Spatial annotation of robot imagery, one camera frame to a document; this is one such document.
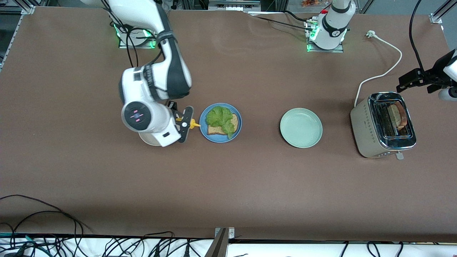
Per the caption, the grey metal bar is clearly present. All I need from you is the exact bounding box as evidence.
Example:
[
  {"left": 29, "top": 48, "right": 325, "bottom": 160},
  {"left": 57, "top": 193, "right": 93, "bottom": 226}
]
[{"left": 205, "top": 228, "right": 228, "bottom": 257}]

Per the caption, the blue plate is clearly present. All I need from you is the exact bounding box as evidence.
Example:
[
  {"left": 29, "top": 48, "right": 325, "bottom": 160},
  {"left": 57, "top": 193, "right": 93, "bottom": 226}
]
[{"left": 199, "top": 103, "right": 242, "bottom": 143}]

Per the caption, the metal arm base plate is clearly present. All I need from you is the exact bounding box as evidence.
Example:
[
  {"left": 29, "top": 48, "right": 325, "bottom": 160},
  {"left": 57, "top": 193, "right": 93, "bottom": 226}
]
[
  {"left": 118, "top": 21, "right": 157, "bottom": 49},
  {"left": 306, "top": 18, "right": 344, "bottom": 53}
]

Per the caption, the beige plate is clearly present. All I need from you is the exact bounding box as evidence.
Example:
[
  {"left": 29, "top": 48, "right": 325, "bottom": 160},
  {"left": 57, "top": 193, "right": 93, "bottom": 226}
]
[{"left": 139, "top": 132, "right": 161, "bottom": 146}]

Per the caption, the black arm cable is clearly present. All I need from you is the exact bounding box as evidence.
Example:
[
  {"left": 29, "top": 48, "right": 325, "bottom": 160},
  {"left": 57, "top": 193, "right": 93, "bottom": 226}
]
[
  {"left": 107, "top": 0, "right": 165, "bottom": 68},
  {"left": 409, "top": 0, "right": 425, "bottom": 71}
]

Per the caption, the beige chrome toaster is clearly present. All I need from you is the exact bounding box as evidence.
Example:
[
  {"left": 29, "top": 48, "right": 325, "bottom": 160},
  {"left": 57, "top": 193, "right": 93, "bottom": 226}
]
[{"left": 350, "top": 92, "right": 417, "bottom": 160}]

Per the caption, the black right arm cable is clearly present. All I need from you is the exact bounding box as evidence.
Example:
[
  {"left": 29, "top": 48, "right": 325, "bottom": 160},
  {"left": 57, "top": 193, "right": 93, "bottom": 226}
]
[{"left": 107, "top": 0, "right": 165, "bottom": 68}]

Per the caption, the yellow squeeze bottle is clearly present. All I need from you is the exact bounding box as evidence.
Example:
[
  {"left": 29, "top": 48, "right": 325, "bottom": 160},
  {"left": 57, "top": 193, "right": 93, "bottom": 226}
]
[{"left": 176, "top": 117, "right": 201, "bottom": 130}]

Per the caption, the aluminium frame profile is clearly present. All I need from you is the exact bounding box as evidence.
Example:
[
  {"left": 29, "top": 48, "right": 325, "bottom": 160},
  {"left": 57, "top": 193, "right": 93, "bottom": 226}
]
[{"left": 0, "top": 5, "right": 35, "bottom": 15}]

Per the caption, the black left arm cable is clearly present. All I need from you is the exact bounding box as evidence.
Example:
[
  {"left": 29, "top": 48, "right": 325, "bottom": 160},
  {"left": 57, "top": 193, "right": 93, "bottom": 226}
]
[{"left": 409, "top": 0, "right": 425, "bottom": 71}]

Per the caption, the green lettuce leaf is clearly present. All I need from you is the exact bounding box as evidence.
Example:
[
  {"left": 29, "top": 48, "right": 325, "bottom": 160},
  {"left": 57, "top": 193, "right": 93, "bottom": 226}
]
[{"left": 205, "top": 106, "right": 236, "bottom": 140}]

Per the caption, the small metal bracket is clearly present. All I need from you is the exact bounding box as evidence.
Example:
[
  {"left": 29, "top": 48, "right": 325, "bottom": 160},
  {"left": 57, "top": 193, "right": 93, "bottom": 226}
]
[{"left": 214, "top": 227, "right": 235, "bottom": 239}]

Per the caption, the mint green plate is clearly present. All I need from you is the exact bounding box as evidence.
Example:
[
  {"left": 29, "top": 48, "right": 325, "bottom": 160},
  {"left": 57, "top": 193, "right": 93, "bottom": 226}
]
[{"left": 280, "top": 108, "right": 323, "bottom": 148}]

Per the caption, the brown bread slice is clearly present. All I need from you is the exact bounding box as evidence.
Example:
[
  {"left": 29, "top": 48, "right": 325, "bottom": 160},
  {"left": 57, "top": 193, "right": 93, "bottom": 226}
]
[
  {"left": 207, "top": 114, "right": 239, "bottom": 136},
  {"left": 387, "top": 103, "right": 408, "bottom": 131}
]

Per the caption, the white sheet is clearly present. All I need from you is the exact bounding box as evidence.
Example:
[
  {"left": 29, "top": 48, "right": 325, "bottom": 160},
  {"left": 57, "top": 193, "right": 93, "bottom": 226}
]
[{"left": 0, "top": 236, "right": 457, "bottom": 257}]

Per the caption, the perforated metal side rail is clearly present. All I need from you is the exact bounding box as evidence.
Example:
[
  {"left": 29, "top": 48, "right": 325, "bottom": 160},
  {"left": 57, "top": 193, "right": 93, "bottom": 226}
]
[{"left": 0, "top": 14, "right": 24, "bottom": 72}]

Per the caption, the white toaster power cable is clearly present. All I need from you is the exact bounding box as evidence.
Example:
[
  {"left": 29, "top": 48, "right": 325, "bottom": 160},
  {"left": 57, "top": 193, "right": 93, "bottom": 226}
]
[{"left": 354, "top": 30, "right": 403, "bottom": 107}]

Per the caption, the grey network switch box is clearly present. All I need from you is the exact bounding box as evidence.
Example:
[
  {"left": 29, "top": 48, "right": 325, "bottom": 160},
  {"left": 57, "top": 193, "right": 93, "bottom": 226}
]
[{"left": 209, "top": 0, "right": 261, "bottom": 11}]

